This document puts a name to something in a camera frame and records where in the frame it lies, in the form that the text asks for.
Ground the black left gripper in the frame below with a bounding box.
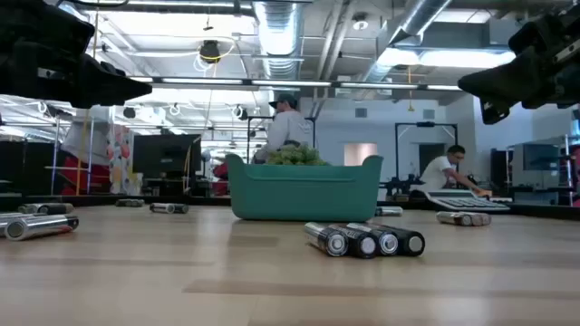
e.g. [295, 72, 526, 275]
[0, 0, 153, 109]

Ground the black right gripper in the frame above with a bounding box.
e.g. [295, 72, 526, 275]
[458, 6, 580, 126]

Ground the black AA battery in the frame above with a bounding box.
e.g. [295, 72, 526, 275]
[328, 223, 379, 260]
[346, 221, 400, 257]
[304, 221, 350, 258]
[436, 211, 477, 226]

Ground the black copper Duracell battery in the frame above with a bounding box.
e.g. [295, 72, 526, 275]
[366, 221, 426, 258]

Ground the bright ceiling light panel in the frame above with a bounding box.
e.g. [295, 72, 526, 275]
[376, 47, 517, 70]

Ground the white sheet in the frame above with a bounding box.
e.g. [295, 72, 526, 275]
[61, 107, 112, 167]

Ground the colourful patterned cloth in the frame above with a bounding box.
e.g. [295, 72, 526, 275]
[106, 124, 142, 196]

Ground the grey metal rack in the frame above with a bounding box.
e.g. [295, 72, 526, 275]
[44, 115, 97, 197]

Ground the black cabinet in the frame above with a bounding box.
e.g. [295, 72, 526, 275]
[0, 139, 55, 197]
[490, 148, 516, 191]

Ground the black computer monitor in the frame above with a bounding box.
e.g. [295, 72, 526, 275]
[131, 133, 203, 180]

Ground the red furniture piece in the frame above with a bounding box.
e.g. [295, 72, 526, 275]
[60, 156, 111, 197]
[211, 161, 230, 197]

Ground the black ceiling device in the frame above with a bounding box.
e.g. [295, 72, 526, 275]
[198, 39, 222, 64]

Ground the person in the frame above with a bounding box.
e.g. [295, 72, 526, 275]
[410, 144, 494, 200]
[251, 92, 317, 165]

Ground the white desk calculator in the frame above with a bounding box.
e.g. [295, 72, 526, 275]
[423, 188, 512, 214]

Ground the round ceiling fixture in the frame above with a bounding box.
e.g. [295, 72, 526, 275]
[351, 12, 370, 32]

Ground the long LED light bar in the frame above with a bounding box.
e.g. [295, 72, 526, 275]
[129, 75, 463, 93]

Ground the green artificial succulent plant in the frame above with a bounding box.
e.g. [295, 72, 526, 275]
[265, 143, 328, 167]

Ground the teal plastic bin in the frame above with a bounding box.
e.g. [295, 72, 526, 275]
[225, 152, 384, 223]

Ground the black gantry frame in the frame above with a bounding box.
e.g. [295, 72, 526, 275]
[394, 120, 459, 182]
[246, 116, 317, 165]

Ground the yellow hanging cord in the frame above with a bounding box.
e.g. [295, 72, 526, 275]
[406, 65, 416, 113]

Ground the silver ventilation duct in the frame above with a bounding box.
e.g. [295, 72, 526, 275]
[251, 0, 305, 146]
[362, 0, 454, 85]

